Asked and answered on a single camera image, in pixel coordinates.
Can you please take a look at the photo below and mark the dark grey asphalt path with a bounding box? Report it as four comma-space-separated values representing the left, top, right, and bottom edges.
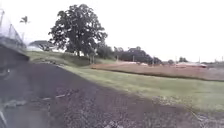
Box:
0, 61, 224, 128

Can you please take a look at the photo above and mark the dark row of trees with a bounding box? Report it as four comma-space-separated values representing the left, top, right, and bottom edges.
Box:
96, 43, 190, 66

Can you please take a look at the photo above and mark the dark concrete wall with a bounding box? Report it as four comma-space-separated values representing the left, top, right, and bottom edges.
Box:
0, 43, 30, 72

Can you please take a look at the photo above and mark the large dark tree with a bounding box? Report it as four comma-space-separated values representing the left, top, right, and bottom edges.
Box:
48, 3, 109, 58

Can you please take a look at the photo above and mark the low building with red roof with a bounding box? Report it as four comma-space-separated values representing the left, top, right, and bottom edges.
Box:
174, 61, 208, 69

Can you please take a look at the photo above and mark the reddish brown dirt field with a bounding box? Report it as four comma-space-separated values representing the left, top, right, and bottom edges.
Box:
90, 61, 224, 82

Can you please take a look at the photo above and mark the building with grey roof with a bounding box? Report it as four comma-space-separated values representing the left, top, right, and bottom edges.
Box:
27, 39, 57, 52

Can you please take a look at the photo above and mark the green grass field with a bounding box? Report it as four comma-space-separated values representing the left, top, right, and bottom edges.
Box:
27, 50, 224, 114

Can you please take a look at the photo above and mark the palm tree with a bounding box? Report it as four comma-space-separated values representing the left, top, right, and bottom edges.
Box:
19, 15, 31, 42

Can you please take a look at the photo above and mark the wire mesh fence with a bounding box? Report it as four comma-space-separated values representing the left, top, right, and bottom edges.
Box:
0, 9, 28, 51

